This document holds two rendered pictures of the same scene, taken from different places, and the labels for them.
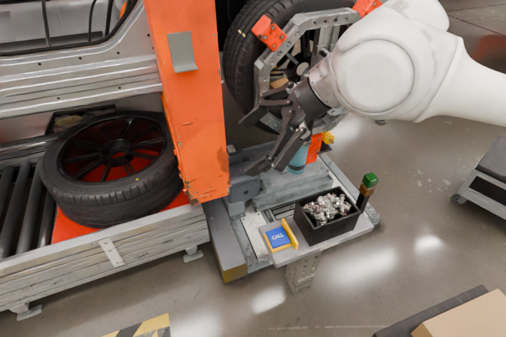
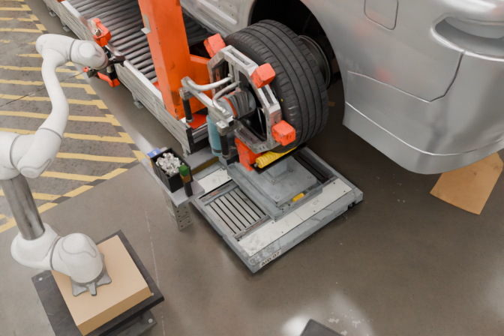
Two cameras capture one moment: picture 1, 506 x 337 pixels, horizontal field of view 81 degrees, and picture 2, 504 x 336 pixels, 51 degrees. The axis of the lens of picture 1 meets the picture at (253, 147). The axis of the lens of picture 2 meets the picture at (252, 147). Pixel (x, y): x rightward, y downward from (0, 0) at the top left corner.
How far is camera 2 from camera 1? 2.66 m
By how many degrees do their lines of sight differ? 57
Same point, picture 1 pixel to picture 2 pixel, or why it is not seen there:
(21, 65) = not seen: outside the picture
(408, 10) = (78, 43)
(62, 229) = not seen: hidden behind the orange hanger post
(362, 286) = (186, 263)
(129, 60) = (221, 13)
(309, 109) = not seen: hidden behind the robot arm
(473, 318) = (123, 263)
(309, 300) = (169, 230)
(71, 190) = not seen: hidden behind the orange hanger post
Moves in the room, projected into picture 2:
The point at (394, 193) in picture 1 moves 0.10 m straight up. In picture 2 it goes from (304, 291) to (304, 281)
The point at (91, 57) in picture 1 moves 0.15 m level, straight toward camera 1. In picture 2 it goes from (210, 0) to (191, 10)
